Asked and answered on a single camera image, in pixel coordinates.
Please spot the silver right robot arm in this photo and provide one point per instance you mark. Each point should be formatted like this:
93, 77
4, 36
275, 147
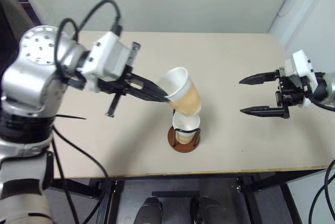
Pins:
328, 88

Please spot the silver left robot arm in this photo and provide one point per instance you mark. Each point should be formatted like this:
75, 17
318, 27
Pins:
23, 82

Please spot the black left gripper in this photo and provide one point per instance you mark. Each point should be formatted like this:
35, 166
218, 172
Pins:
112, 85

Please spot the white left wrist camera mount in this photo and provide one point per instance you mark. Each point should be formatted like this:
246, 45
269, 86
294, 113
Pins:
108, 56

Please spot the black zip tie tail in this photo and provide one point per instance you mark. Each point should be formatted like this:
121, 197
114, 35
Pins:
73, 117

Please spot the black metal table frame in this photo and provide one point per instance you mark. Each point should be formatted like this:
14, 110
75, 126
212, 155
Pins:
261, 182

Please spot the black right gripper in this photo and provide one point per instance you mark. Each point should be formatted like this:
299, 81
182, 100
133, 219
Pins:
290, 90

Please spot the tan white paper cup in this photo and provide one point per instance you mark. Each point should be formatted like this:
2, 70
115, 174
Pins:
187, 95
184, 124

